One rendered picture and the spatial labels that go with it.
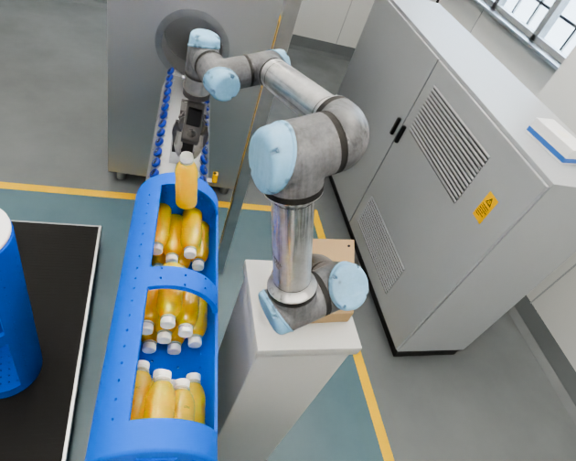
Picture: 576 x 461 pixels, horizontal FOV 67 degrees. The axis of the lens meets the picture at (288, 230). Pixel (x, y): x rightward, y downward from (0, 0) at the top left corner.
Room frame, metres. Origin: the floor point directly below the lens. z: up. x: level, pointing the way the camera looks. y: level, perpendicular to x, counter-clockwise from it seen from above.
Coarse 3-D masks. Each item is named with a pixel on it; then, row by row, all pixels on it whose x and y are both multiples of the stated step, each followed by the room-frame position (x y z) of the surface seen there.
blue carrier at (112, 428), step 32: (160, 192) 0.98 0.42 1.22; (128, 256) 0.75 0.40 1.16; (128, 288) 0.63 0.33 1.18; (160, 288) 0.65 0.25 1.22; (192, 288) 0.68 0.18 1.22; (128, 320) 0.54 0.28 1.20; (128, 352) 0.46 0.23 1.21; (160, 352) 0.61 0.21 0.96; (192, 352) 0.64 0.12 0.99; (128, 384) 0.39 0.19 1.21; (96, 416) 0.33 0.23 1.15; (128, 416) 0.33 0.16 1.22; (96, 448) 0.26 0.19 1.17; (128, 448) 0.27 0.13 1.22; (160, 448) 0.29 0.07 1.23; (192, 448) 0.32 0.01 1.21
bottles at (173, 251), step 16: (176, 224) 0.99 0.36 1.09; (176, 240) 0.93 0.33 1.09; (208, 240) 1.02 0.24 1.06; (160, 256) 0.89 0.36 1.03; (176, 256) 0.88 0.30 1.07; (160, 320) 0.64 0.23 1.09; (144, 336) 0.61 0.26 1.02; (160, 336) 0.60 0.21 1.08; (176, 336) 0.65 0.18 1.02; (192, 336) 0.65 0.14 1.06; (144, 352) 0.58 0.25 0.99; (176, 352) 0.62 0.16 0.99; (192, 384) 0.51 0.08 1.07
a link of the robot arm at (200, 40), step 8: (192, 32) 0.99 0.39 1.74; (200, 32) 1.01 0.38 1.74; (208, 32) 1.03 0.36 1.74; (192, 40) 0.98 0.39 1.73; (200, 40) 0.98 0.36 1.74; (208, 40) 0.99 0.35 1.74; (216, 40) 1.00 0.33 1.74; (192, 48) 0.98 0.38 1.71; (200, 48) 0.98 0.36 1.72; (208, 48) 0.98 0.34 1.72; (216, 48) 1.00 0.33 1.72; (192, 56) 0.97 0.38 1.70; (192, 64) 0.96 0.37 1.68; (192, 72) 0.98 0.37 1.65; (200, 80) 0.98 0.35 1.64
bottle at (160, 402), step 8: (152, 384) 0.43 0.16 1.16; (160, 384) 0.43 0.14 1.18; (168, 384) 0.44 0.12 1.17; (152, 392) 0.41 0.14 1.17; (160, 392) 0.41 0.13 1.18; (168, 392) 0.42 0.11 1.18; (152, 400) 0.39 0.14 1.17; (160, 400) 0.40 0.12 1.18; (168, 400) 0.41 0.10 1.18; (144, 408) 0.38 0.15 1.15; (152, 408) 0.38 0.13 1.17; (160, 408) 0.38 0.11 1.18; (168, 408) 0.39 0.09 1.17; (144, 416) 0.36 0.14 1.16; (152, 416) 0.36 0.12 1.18; (160, 416) 0.37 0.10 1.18; (168, 416) 0.38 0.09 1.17
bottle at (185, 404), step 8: (176, 392) 0.45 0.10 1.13; (184, 392) 0.46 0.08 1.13; (176, 400) 0.43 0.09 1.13; (184, 400) 0.44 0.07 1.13; (192, 400) 0.45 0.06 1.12; (176, 408) 0.41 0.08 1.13; (184, 408) 0.42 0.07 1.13; (192, 408) 0.43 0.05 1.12; (176, 416) 0.40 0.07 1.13; (184, 416) 0.40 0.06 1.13; (192, 416) 0.42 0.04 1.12
